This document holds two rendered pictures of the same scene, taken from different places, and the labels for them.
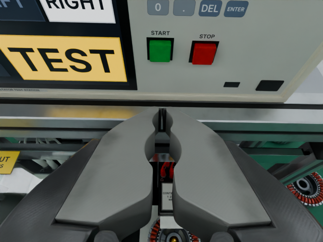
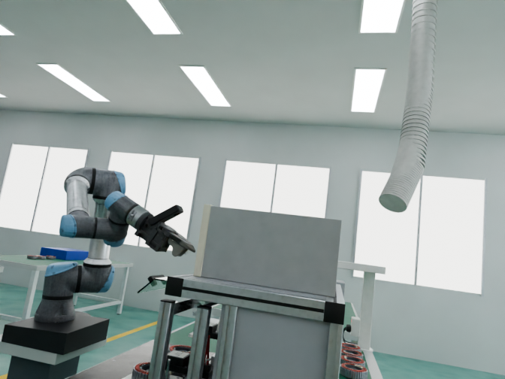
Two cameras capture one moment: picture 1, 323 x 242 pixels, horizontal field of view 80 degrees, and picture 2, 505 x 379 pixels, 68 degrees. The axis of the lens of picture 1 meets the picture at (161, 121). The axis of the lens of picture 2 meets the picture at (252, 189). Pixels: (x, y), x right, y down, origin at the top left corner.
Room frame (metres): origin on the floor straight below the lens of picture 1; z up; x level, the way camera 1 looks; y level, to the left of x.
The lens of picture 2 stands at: (0.56, -1.14, 1.21)
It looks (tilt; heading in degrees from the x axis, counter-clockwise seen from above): 9 degrees up; 105
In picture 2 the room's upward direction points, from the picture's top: 7 degrees clockwise
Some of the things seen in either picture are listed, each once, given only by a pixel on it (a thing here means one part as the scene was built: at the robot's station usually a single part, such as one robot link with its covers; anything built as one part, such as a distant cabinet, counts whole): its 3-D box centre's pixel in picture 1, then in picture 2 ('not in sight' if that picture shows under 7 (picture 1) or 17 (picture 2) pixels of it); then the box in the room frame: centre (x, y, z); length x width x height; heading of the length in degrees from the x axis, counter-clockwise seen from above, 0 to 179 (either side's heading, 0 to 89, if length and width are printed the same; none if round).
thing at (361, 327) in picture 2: not in sight; (344, 304); (0.57, 1.01, 0.98); 0.37 x 0.35 x 0.46; 92
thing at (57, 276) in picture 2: not in sight; (61, 277); (-0.59, 0.23, 0.99); 0.13 x 0.12 x 0.14; 45
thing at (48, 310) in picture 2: not in sight; (56, 306); (-0.59, 0.23, 0.87); 0.15 x 0.15 x 0.10
